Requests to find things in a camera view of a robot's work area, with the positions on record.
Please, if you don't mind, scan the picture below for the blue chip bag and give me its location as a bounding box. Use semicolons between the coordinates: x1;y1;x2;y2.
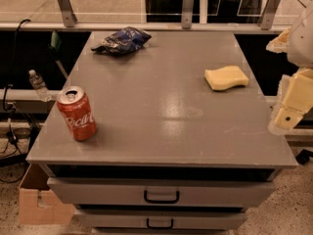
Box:
91;26;152;55

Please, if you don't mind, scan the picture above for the brown cardboard box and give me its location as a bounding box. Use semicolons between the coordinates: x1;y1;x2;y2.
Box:
19;164;74;225

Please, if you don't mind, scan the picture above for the middle metal bracket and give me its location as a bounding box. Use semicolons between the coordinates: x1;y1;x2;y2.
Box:
181;0;194;29

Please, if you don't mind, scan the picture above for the yellow sponge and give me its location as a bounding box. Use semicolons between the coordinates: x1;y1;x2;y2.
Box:
204;66;248;91

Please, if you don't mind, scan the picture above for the grey drawer cabinet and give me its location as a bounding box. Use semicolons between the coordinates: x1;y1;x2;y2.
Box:
28;31;296;235

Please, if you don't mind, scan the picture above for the left metal bracket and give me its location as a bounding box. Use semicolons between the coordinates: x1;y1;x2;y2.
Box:
57;0;77;27

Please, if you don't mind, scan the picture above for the grey drawer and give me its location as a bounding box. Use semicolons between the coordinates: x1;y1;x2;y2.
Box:
75;210;246;230
48;178;275;208

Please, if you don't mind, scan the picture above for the black cable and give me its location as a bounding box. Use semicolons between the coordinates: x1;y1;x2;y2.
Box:
0;18;42;184

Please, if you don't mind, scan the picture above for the metal bracket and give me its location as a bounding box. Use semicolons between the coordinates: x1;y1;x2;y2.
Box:
181;0;194;29
258;0;281;30
57;0;77;27

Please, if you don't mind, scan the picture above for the clear plastic water bottle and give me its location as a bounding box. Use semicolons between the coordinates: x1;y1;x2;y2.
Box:
28;70;52;102

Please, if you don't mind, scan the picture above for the red Coca-Cola can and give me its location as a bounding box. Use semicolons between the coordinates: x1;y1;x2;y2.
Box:
57;86;97;141

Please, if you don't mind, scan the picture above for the upper grey drawer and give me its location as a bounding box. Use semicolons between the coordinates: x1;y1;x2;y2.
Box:
48;178;275;208

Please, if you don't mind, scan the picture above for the right metal bracket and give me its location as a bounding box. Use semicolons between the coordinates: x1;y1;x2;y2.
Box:
258;0;281;30

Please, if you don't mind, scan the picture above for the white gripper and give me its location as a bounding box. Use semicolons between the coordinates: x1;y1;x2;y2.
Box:
266;2;313;135

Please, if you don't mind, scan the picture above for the lower grey drawer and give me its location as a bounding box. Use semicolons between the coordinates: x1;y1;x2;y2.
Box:
75;210;246;230

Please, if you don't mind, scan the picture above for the green handled tool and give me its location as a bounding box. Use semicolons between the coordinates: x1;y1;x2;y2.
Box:
48;30;68;78

